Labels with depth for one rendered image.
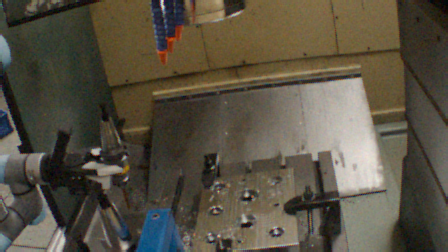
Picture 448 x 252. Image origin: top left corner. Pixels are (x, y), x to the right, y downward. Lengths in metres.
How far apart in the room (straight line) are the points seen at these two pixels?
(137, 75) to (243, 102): 0.46
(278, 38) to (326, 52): 0.21
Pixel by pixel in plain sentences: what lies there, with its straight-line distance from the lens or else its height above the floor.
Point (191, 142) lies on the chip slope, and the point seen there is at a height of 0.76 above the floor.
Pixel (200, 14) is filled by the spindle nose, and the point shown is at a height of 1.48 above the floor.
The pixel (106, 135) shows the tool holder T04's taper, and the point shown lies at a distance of 0.98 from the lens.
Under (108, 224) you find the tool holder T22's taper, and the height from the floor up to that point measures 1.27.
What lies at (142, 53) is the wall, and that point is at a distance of 2.00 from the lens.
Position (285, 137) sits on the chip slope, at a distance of 1.84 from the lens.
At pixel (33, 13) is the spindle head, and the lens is 0.58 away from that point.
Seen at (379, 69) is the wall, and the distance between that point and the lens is 2.04.
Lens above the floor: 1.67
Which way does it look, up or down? 28 degrees down
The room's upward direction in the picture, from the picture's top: 12 degrees counter-clockwise
